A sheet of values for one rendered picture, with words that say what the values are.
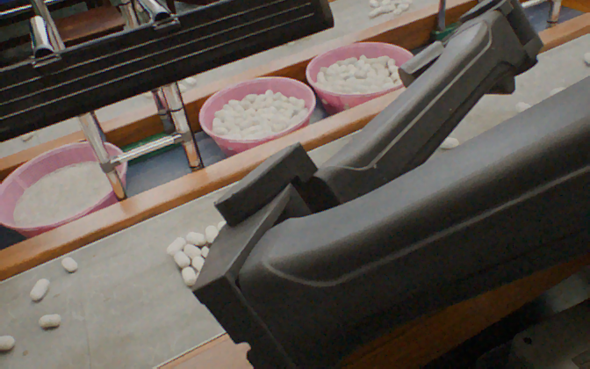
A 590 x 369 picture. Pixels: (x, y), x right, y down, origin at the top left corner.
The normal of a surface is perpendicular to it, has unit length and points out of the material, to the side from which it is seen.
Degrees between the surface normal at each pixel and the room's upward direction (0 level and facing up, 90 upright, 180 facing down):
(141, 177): 0
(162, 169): 0
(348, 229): 33
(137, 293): 0
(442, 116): 52
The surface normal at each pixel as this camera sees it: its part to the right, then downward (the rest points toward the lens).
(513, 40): 0.54, -0.23
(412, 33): 0.45, 0.52
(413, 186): -0.58, -0.79
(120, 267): -0.14, -0.76
